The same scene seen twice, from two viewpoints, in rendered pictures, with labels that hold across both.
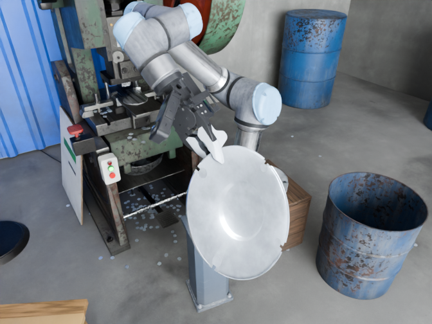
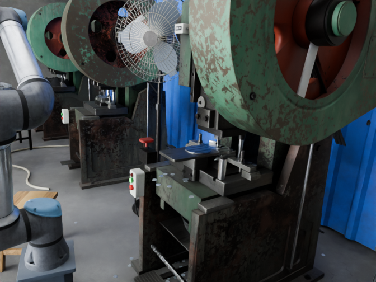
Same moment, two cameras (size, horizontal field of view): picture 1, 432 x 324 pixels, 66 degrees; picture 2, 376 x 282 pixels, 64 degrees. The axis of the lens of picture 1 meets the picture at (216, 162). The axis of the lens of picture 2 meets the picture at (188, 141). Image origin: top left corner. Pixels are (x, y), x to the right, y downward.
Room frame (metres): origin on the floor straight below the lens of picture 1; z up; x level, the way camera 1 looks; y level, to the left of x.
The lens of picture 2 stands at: (1.51, -0.92, 1.20)
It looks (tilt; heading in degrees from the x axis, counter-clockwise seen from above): 16 degrees down; 89
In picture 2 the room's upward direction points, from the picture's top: 3 degrees clockwise
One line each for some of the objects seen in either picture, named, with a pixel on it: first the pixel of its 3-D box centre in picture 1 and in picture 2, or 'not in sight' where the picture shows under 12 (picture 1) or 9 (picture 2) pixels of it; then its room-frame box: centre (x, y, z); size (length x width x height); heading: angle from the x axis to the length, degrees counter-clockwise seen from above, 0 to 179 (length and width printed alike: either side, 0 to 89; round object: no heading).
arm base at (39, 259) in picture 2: not in sight; (46, 246); (1.03, 0.03, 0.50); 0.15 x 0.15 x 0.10
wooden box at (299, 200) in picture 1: (258, 209); not in sight; (1.44, -0.24, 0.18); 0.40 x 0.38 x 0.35; 26
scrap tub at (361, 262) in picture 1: (363, 236); not in sight; (1.17, -0.73, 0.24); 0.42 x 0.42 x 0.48
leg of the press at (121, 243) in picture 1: (81, 148); (205, 183); (1.66, 0.78, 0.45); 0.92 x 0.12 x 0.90; 33
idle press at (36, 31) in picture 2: not in sight; (83, 73); (0.01, 3.56, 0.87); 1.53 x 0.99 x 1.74; 36
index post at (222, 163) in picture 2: not in sight; (221, 168); (1.68, 0.26, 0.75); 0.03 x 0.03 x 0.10; 33
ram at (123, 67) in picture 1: (121, 44); (216, 94); (1.66, 0.46, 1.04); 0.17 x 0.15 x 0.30; 33
